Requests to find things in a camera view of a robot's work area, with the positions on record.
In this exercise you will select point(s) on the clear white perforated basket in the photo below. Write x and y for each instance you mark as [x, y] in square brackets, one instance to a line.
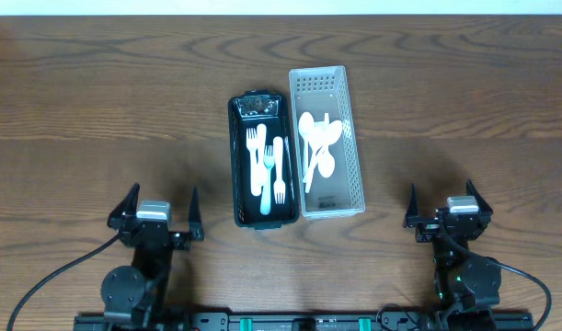
[322, 90]

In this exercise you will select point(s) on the white fork mint edge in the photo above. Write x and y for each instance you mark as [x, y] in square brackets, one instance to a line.
[268, 162]

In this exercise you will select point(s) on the white fork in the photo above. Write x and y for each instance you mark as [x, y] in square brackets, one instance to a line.
[252, 146]
[279, 186]

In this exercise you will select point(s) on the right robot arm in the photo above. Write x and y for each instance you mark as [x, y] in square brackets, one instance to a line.
[467, 283]

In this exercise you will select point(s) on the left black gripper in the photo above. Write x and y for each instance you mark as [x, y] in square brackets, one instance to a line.
[153, 231]

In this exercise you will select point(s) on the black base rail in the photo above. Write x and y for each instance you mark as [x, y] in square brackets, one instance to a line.
[385, 320]

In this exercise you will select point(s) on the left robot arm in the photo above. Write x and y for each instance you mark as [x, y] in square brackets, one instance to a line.
[134, 294]

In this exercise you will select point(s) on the dark green plastic basket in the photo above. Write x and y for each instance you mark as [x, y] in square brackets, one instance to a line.
[247, 111]

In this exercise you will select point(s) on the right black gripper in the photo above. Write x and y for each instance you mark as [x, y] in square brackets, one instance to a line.
[449, 225]

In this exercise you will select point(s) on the white spoon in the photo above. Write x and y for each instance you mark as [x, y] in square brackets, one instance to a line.
[322, 138]
[261, 143]
[326, 163]
[306, 125]
[312, 144]

